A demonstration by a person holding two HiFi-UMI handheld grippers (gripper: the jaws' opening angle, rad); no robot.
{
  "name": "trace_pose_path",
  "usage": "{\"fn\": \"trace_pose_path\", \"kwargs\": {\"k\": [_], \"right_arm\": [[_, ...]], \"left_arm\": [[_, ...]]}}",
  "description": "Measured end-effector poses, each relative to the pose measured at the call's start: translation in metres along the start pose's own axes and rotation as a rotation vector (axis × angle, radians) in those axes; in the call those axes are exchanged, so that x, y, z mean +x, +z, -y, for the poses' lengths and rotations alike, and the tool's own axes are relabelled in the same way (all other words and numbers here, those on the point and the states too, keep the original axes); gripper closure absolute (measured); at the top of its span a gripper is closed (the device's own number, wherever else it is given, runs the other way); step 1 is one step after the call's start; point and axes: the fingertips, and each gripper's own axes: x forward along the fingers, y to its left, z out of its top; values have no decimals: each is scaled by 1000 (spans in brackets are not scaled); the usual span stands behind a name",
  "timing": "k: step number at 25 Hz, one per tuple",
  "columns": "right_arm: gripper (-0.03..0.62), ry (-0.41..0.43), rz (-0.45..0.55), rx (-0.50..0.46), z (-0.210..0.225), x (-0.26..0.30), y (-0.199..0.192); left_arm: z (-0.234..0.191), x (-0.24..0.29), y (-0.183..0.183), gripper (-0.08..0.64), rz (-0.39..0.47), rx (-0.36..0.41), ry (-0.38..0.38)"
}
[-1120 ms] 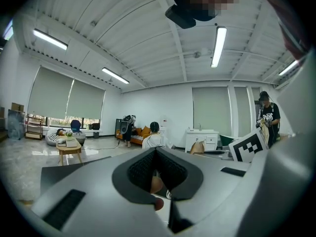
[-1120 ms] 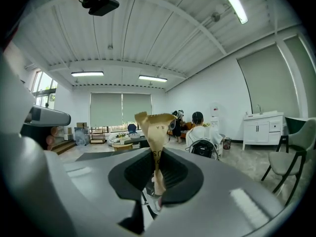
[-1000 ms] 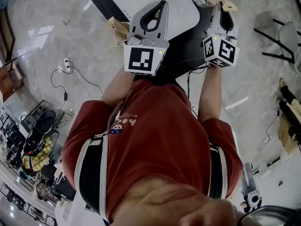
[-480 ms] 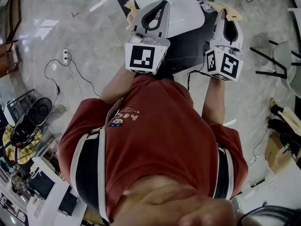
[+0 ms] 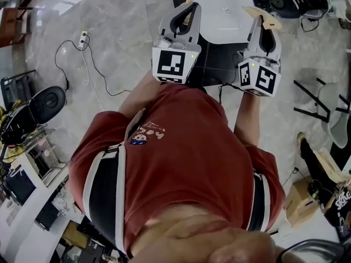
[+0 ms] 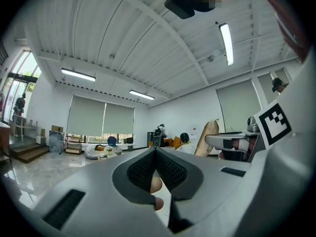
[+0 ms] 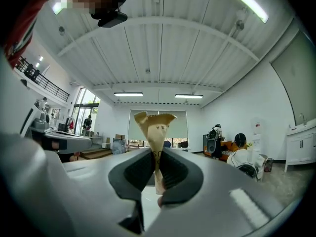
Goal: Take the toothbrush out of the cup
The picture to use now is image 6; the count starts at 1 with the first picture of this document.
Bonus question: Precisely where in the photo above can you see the open shelf rack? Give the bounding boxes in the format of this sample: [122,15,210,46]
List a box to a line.
[65,134,82,156]

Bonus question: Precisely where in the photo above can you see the blue office chair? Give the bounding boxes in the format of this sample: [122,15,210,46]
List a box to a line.
[107,136,122,156]

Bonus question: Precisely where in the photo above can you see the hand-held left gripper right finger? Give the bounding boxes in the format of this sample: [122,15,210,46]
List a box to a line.
[155,148,253,237]

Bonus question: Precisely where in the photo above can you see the white ceiling tube light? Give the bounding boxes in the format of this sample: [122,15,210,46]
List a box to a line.
[129,89,156,101]
[61,67,96,82]
[218,22,235,66]

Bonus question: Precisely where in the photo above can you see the striped beanbag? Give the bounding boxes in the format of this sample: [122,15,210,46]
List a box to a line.
[84,146,100,160]

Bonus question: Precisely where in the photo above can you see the brown wooden steps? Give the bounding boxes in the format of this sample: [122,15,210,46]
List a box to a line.
[9,143,50,164]

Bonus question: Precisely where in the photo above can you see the white desk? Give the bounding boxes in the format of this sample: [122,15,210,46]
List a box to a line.
[11,114,27,143]

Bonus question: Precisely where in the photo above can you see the orange beanbag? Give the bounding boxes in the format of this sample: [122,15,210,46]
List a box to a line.
[164,136,184,150]

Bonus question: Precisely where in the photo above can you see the glass entrance door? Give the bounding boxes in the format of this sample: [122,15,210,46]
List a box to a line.
[3,50,42,133]

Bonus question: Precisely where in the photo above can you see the blue-grey picture panel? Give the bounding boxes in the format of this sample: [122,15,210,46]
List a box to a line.
[48,130,66,155]

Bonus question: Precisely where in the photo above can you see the grey roller blind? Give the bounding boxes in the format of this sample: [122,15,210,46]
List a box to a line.
[66,94,107,137]
[256,72,279,106]
[215,79,263,134]
[102,102,136,136]

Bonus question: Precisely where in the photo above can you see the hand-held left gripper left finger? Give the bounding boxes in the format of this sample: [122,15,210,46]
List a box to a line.
[30,148,171,237]

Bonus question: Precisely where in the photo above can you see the black head-mounted camera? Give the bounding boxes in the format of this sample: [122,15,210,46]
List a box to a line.
[164,0,196,20]

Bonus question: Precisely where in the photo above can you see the person's left hand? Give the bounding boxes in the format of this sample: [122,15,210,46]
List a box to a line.
[150,176,165,211]

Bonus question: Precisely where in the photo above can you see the white water dispenser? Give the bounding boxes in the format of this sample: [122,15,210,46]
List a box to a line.
[189,123,201,139]

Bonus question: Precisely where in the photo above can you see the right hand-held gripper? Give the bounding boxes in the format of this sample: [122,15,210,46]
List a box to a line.
[204,101,293,161]

